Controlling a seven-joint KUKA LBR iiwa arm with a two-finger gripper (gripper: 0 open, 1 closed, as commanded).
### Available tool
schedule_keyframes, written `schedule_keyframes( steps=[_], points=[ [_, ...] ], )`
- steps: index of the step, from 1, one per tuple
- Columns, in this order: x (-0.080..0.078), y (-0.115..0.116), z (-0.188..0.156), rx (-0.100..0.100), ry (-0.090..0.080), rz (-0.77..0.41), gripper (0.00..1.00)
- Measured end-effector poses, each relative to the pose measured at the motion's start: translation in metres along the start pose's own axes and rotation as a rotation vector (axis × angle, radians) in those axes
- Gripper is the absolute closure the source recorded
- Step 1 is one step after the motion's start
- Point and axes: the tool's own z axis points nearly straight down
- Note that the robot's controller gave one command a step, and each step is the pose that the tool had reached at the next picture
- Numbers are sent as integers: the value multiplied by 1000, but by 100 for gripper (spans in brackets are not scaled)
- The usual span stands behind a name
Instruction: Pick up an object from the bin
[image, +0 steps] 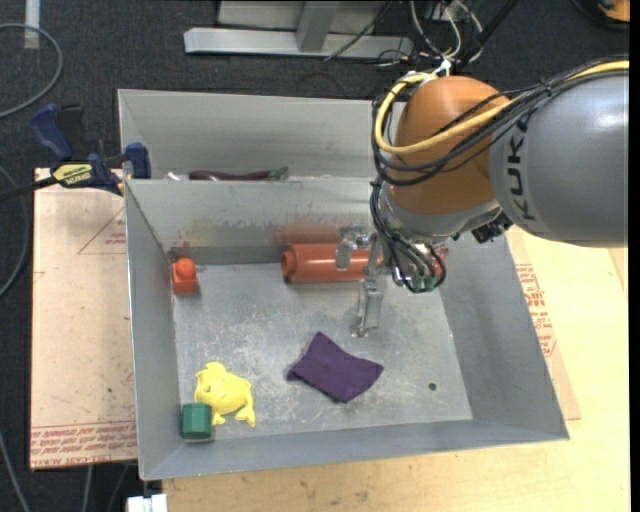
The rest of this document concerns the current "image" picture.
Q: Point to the yellow toy animal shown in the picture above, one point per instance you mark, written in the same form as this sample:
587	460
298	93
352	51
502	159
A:
225	392

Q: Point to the brown cardboard board red print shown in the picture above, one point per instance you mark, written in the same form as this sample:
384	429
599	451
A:
80	310

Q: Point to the grey metal bin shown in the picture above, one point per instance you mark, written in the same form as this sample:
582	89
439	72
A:
280	320

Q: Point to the purple cloth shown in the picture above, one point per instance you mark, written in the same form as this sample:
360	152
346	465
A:
335	367

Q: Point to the small green block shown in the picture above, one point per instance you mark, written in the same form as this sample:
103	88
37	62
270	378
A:
196	422

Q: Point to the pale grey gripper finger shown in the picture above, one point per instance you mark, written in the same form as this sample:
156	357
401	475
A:
369	307
345	252

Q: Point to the small orange-red block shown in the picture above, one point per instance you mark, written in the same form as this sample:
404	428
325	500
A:
184	277

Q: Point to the orange-red cylinder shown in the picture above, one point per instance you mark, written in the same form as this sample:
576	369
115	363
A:
312	262

